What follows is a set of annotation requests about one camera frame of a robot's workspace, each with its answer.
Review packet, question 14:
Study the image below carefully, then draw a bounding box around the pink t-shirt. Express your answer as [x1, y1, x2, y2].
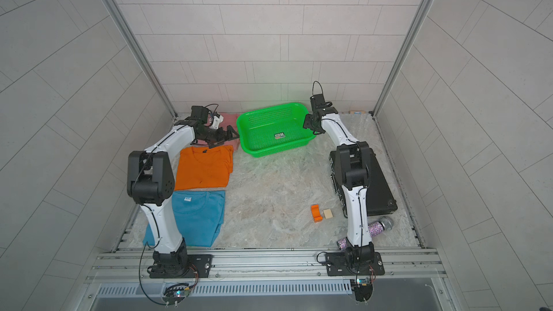
[210, 112, 240, 153]

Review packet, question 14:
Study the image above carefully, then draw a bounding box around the orange t-shirt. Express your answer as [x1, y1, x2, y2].
[175, 145, 234, 191]

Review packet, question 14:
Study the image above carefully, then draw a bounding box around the green plastic basket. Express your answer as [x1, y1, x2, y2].
[236, 103, 315, 158]

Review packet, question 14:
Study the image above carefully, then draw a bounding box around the blue t-shirt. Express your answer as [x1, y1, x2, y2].
[135, 188, 226, 253]

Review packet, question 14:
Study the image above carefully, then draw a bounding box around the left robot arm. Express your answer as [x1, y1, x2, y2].
[127, 117, 239, 279]

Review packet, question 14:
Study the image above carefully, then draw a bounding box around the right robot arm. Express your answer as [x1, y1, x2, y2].
[304, 101, 374, 272]

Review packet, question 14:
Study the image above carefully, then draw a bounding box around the orange plastic block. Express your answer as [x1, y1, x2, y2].
[310, 204, 323, 223]

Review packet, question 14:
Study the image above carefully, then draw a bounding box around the small beige wooden block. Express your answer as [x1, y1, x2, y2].
[323, 209, 334, 219]

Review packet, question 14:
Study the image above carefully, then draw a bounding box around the black case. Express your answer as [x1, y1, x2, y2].
[329, 148, 398, 218]

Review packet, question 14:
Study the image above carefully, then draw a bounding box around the left circuit board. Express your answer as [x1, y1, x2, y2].
[162, 283, 192, 307]

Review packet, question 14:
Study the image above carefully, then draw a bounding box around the circuit board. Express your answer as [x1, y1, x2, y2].
[162, 283, 192, 307]
[351, 279, 374, 302]

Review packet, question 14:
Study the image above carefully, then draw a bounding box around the right circuit board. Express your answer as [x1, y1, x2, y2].
[351, 279, 374, 302]

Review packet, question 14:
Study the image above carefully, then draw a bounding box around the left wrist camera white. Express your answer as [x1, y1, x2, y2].
[210, 112, 224, 130]

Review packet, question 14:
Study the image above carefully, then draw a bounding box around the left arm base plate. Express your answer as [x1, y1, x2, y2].
[147, 254, 213, 279]

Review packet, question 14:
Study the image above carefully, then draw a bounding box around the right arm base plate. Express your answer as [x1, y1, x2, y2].
[322, 252, 385, 276]

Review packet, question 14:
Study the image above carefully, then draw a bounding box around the aluminium rail frame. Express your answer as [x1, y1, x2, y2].
[84, 248, 446, 283]

